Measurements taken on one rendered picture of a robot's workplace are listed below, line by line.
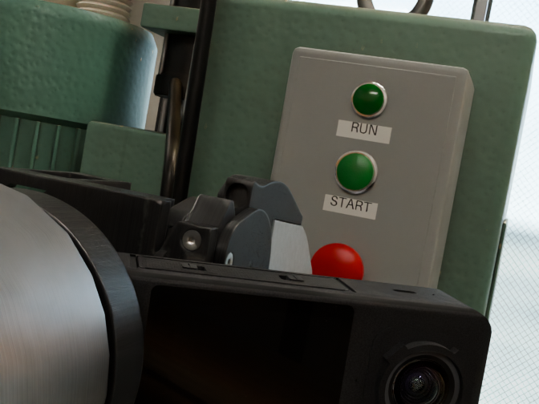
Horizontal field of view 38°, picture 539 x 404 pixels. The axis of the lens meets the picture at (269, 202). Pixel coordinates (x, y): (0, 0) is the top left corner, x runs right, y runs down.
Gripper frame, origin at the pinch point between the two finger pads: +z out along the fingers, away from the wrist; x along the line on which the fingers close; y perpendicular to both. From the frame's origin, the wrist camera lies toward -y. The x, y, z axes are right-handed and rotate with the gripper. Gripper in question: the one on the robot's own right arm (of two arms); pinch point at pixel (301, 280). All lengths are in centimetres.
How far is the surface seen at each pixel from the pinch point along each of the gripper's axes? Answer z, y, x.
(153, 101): 170, 96, -16
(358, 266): 6.9, -1.2, -0.4
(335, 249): 6.8, 0.2, -1.1
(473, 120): 13.9, -5.2, -9.7
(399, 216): 7.8, -2.7, -3.5
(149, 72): 26.6, 23.4, -10.9
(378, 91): 7.2, -0.5, -9.9
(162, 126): 159, 87, -9
